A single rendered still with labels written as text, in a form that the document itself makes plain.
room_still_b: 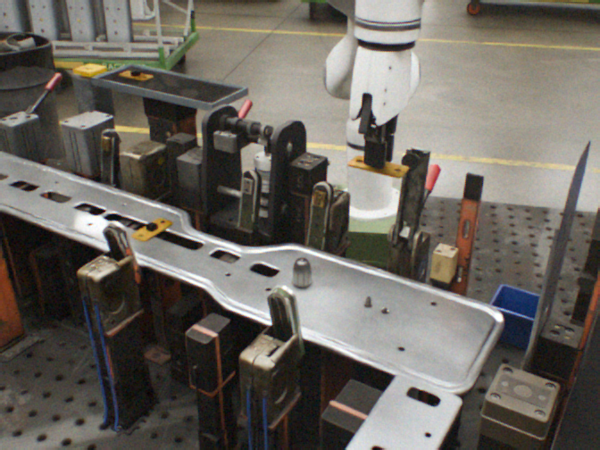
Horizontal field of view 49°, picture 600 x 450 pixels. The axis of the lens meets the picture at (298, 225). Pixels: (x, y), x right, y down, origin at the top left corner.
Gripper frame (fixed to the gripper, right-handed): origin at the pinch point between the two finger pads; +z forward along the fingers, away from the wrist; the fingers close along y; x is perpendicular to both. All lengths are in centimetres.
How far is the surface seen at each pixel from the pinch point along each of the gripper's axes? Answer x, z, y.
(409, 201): -0.2, 15.1, -14.8
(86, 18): -374, 80, -280
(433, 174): 0.5, 13.7, -23.9
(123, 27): -347, 85, -292
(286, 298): -4.4, 16.4, 18.1
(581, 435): 35.1, 24.4, 13.7
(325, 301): -6.5, 27.5, 2.7
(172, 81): -70, 12, -36
